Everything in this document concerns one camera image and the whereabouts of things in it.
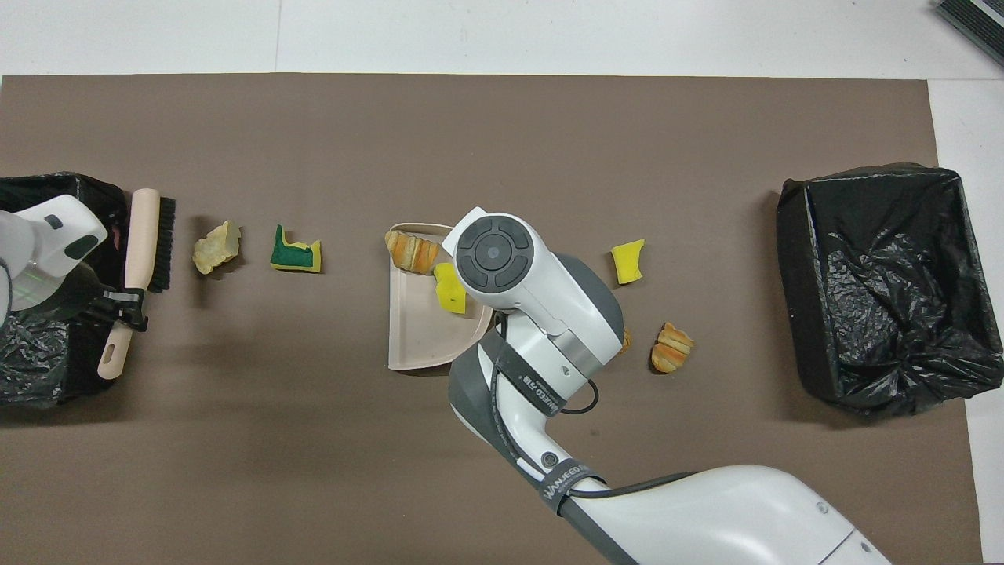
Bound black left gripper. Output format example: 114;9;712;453
78;287;150;334

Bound beige brush black bristles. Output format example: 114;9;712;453
96;188;177;381

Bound toy sliced bread chunk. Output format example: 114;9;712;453
384;228;442;276
192;220;242;275

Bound green and yellow sponge piece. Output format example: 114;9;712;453
270;224;324;275

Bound beige plastic dustpan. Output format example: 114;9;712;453
387;223;497;373

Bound large yellow sponge piece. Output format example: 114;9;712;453
433;262;469;315

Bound small yellow sponge piece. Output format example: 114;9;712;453
611;239;646;286

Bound small toy croissant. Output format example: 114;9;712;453
650;322;695;374

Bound black bin with pink mark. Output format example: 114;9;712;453
0;172;129;409

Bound black bag-lined bin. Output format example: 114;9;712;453
777;162;1004;419

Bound brown table mat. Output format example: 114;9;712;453
0;73;985;565

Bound dark ribbed panel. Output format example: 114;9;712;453
932;0;1004;67

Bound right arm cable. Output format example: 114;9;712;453
482;310;699;503

